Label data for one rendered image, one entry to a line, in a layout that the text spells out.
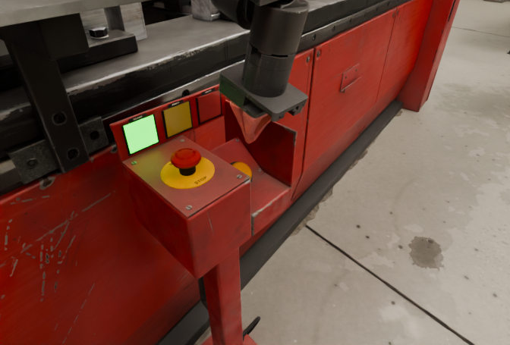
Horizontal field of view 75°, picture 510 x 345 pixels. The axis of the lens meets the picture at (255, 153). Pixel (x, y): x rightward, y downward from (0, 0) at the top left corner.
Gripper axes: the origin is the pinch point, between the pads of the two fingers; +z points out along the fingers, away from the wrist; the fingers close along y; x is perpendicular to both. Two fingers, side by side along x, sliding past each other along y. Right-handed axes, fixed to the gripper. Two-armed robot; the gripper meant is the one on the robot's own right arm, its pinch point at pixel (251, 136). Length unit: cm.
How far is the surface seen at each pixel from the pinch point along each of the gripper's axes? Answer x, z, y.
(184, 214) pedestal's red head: 15.0, 1.1, -4.4
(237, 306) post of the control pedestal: 3.8, 39.0, -9.4
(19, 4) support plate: 21.4, -17.9, 10.3
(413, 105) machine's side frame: -194, 82, 16
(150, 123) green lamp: 9.7, 0.6, 10.7
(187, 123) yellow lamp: 3.6, 2.9, 10.1
